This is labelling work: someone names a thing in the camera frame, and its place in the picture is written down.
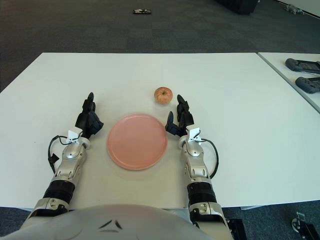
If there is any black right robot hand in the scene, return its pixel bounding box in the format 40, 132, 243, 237
164, 94, 195, 138

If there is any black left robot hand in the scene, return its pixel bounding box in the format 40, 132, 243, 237
74, 91, 105, 140

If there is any red yellow apple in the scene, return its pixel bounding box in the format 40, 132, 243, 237
153, 86, 174, 105

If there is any round pink plate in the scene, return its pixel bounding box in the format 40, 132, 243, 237
106, 112, 169, 172

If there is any grey robot torso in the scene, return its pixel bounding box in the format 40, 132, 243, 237
0, 203, 233, 240

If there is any white neighbouring table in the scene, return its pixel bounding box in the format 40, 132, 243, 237
257, 51, 320, 115

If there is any small dark floor object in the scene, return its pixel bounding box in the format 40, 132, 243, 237
132, 8, 152, 16

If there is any black box on floor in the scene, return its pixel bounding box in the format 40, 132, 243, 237
216, 0, 258, 15

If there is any dark grey handheld controller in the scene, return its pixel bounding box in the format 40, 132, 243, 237
284, 57, 320, 75
294, 76, 320, 94

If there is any grey toy on floor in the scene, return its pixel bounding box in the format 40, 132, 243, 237
283, 3, 306, 15

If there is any metal caster stand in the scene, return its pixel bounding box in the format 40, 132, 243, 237
291, 211, 320, 240

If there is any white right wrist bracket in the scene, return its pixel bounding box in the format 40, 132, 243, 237
187, 127, 202, 143

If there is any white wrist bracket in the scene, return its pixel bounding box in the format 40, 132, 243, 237
187, 127, 202, 143
67, 127, 84, 145

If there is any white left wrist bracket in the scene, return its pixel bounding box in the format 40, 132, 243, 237
67, 127, 84, 145

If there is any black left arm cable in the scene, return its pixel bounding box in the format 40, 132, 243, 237
47, 134, 71, 174

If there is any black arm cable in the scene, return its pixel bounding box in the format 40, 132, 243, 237
199, 138, 220, 180
47, 134, 71, 174

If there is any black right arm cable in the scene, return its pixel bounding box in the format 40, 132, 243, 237
199, 138, 220, 180

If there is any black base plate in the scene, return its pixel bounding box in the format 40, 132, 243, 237
226, 218, 248, 240

